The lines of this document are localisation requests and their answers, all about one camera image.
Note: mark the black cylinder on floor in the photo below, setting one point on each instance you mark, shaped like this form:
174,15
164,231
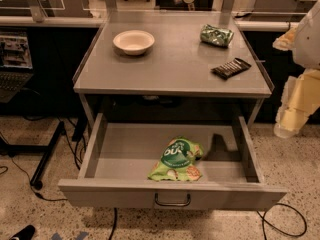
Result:
25,234

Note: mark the grey open drawer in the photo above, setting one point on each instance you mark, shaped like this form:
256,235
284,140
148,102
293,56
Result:
119,157

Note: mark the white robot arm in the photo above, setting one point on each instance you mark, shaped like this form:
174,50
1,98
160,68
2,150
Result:
306,49

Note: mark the foam-padded gripper finger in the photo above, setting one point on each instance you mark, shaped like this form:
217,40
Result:
300,99
286,41

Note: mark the white paper bowl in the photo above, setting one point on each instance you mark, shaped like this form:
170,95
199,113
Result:
134,42

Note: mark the crumpled green foil snack bag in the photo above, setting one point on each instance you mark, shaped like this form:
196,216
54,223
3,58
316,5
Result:
212,35

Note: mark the black floor stand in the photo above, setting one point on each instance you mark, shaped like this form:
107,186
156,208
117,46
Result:
45,150

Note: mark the black snack bar packet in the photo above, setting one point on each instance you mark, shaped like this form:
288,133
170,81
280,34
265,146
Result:
231,68

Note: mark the green rice chip bag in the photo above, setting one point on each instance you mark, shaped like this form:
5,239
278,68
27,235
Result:
177,162

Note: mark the laptop computer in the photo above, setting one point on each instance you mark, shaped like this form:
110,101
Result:
16,67

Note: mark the black metal drawer handle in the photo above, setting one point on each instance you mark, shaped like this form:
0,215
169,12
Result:
167,201

